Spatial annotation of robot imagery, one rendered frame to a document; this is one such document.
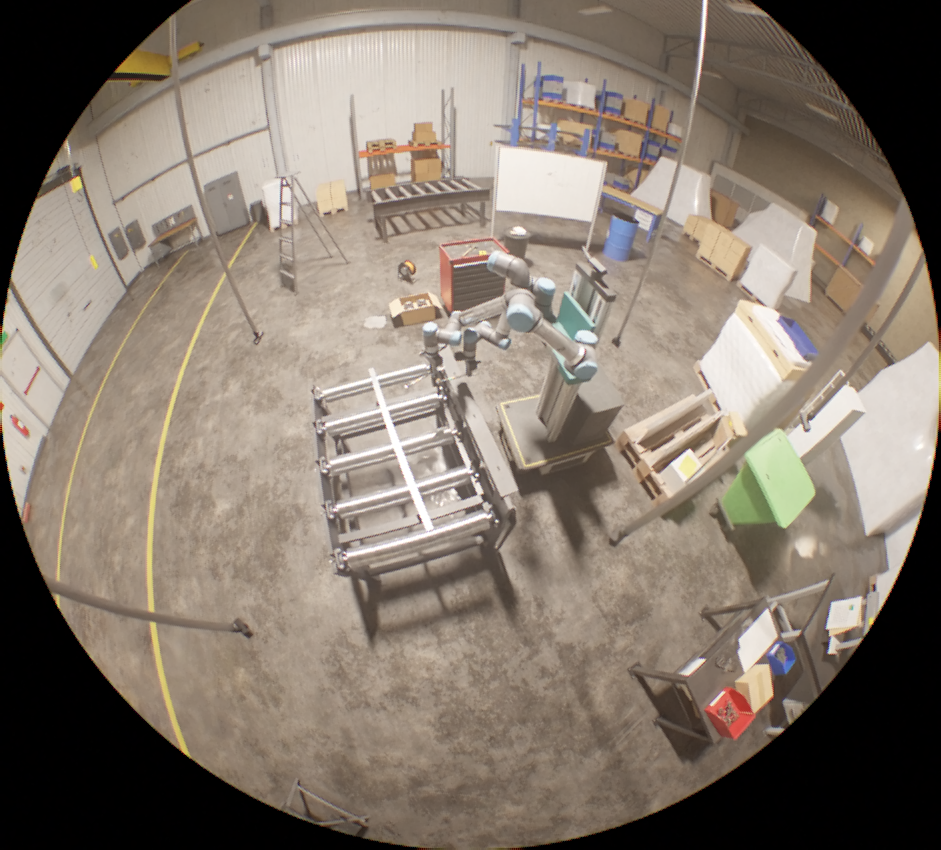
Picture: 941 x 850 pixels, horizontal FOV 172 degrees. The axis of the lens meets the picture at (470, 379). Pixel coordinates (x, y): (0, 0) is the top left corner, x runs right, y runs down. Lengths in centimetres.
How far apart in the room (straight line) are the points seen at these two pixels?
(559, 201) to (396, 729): 705
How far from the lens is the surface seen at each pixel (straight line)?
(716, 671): 255
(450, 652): 261
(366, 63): 1118
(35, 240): 1099
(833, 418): 394
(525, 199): 586
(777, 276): 873
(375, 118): 1104
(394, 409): 209
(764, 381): 390
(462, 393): 180
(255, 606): 312
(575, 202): 600
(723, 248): 909
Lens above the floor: 258
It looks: 49 degrees down
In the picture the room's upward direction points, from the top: 2 degrees clockwise
